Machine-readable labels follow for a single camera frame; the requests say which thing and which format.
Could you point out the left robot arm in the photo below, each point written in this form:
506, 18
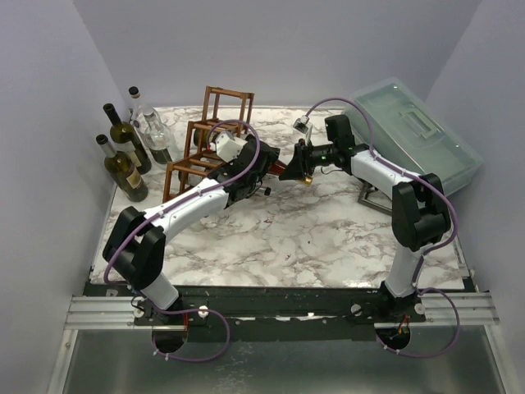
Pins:
135, 248

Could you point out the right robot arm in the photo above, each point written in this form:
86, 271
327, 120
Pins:
419, 216

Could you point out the dark metal crank tool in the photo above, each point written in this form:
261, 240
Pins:
371, 197

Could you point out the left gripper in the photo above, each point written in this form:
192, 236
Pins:
271, 157

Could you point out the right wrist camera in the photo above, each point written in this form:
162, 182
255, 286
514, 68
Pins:
304, 126

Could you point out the green bottle white label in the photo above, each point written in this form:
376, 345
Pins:
127, 140

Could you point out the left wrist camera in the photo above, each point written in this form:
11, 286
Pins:
226, 146

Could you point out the clear wine bottle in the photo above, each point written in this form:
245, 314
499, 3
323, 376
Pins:
141, 111

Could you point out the brown wooden wine rack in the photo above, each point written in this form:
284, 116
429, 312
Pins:
198, 160

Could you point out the clear bottle dark label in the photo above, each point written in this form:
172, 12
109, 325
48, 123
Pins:
159, 139

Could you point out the translucent green plastic toolbox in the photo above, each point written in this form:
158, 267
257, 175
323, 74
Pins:
401, 128

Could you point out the black front mounting rail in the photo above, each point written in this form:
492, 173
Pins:
216, 313

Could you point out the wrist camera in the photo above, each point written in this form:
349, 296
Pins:
226, 146
304, 126

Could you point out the dark bottle gold foil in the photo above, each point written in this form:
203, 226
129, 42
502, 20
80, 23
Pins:
279, 168

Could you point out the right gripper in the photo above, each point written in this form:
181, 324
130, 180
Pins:
303, 157

